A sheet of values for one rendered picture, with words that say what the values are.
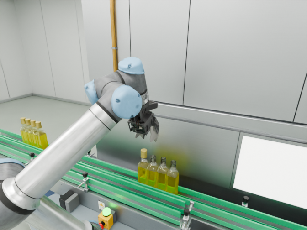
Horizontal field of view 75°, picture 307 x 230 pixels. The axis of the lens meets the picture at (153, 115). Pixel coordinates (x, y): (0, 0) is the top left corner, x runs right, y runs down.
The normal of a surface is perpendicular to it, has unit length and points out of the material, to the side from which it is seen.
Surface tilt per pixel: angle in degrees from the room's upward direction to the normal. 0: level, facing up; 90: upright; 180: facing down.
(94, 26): 90
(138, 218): 90
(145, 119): 20
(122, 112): 90
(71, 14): 90
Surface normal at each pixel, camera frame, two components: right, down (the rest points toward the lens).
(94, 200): -0.43, 0.32
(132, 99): 0.52, 0.31
